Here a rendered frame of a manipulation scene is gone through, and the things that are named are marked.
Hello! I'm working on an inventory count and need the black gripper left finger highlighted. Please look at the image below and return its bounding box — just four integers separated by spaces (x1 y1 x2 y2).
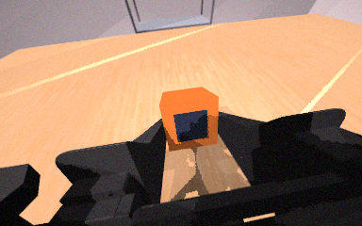
55 118 167 205

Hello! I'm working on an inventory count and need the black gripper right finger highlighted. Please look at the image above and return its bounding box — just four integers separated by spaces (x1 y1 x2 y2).
218 108 346 186

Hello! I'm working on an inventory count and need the orange block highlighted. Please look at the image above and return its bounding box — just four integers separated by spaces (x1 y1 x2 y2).
159 87 219 152

